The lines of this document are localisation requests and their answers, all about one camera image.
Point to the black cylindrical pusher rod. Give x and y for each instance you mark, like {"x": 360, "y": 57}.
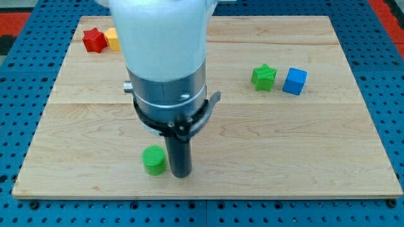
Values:
{"x": 179, "y": 153}

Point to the green cylinder block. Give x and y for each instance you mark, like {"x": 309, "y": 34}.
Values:
{"x": 153, "y": 159}

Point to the green star block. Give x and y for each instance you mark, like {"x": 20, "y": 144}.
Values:
{"x": 263, "y": 77}

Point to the red star block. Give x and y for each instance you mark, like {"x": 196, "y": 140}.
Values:
{"x": 94, "y": 40}

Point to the wooden board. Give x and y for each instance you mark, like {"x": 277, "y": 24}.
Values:
{"x": 257, "y": 145}

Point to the blue cube block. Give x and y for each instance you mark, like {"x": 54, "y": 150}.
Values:
{"x": 295, "y": 81}

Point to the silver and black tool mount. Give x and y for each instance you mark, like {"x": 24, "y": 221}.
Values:
{"x": 175, "y": 108}

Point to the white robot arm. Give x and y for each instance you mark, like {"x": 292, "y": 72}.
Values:
{"x": 163, "y": 43}

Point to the yellow block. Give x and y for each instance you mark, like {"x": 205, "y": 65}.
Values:
{"x": 112, "y": 39}

